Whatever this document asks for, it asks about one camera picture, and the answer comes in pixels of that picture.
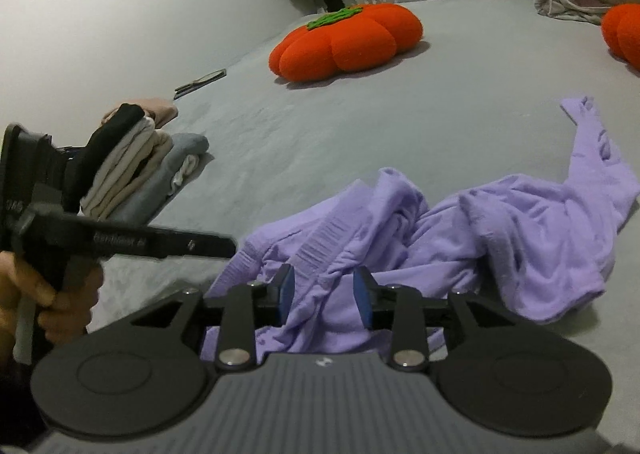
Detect purple pants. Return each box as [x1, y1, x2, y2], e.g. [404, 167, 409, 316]
[200, 95, 640, 365]

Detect grey folded garment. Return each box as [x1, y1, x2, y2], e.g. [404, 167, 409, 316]
[120, 133, 210, 227]

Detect black folded garment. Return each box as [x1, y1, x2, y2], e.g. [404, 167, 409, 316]
[75, 103, 146, 185]

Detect small orange pumpkin cushion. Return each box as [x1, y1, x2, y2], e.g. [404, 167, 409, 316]
[601, 3, 640, 78]

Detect beige folded garment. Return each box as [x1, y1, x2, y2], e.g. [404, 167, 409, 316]
[100, 131, 173, 222]

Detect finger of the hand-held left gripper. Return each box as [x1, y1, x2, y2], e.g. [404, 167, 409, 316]
[167, 229, 239, 260]

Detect large orange pumpkin cushion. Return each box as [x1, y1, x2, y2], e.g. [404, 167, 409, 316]
[268, 3, 425, 83]

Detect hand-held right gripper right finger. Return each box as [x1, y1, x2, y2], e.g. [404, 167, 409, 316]
[352, 268, 496, 374]

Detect person's left hand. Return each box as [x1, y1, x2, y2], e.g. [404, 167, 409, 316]
[0, 251, 104, 365]

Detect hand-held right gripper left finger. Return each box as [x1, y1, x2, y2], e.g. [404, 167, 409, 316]
[129, 263, 296, 373]

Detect dark flat phone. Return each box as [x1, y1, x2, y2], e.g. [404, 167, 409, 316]
[173, 68, 227, 100]

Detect grey bed sheet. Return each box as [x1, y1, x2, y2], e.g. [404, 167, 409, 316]
[0, 0, 640, 454]

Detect white folded garment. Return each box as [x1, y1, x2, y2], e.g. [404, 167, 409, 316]
[80, 117, 157, 216]

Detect small white folded cloth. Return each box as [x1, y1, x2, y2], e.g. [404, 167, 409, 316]
[167, 154, 201, 196]

